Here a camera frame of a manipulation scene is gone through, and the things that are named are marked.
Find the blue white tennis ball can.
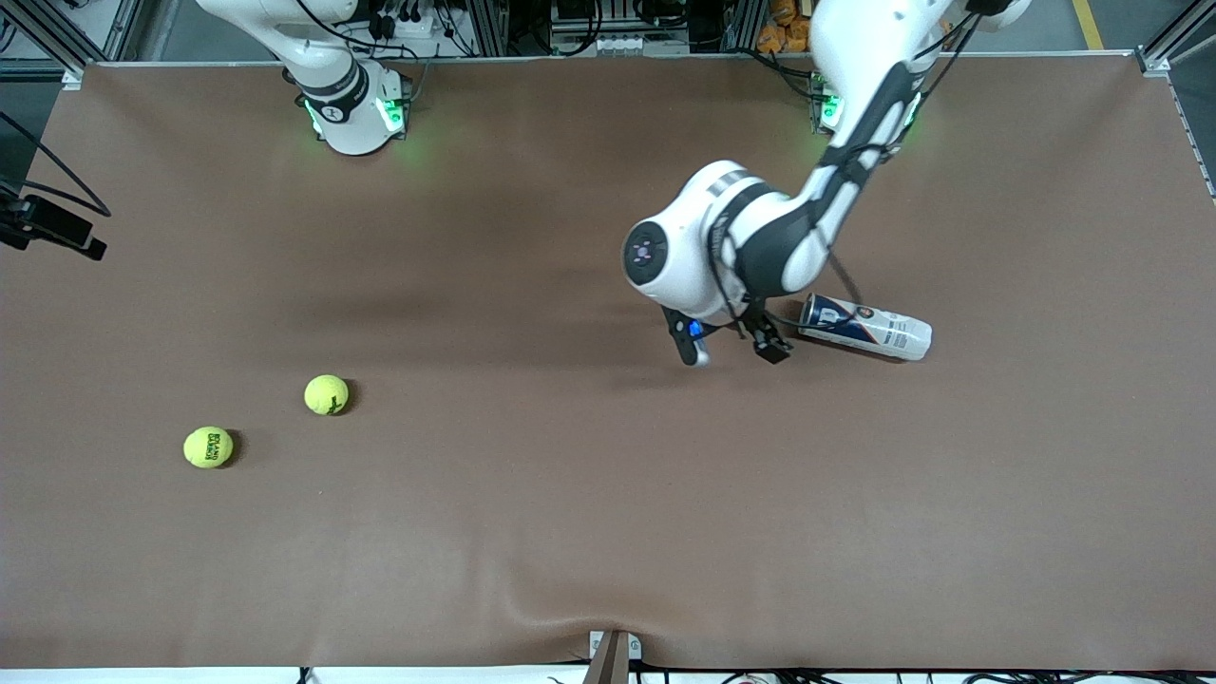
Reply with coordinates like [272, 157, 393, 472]
[796, 292, 934, 362]

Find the yellow tennis ball Roland Garros print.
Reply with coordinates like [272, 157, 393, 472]
[183, 426, 235, 469]

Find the yellow tennis ball small black mark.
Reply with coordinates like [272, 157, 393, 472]
[304, 374, 351, 417]

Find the brown table mat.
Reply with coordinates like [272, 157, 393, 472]
[0, 52, 1216, 671]

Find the bag of orange items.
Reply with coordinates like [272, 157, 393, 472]
[757, 0, 820, 55]

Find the white terminal strip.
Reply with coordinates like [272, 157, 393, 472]
[589, 33, 692, 55]

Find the white power strip with plugs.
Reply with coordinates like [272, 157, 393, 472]
[366, 0, 466, 44]

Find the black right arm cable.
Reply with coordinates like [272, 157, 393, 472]
[0, 109, 113, 218]

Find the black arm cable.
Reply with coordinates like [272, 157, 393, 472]
[708, 0, 989, 338]
[0, 109, 113, 218]

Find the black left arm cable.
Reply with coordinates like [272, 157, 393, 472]
[708, 0, 989, 338]

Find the aluminium frame profile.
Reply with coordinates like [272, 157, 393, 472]
[0, 0, 143, 91]
[1135, 0, 1216, 77]

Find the aluminium camera post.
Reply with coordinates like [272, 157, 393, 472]
[581, 630, 630, 684]

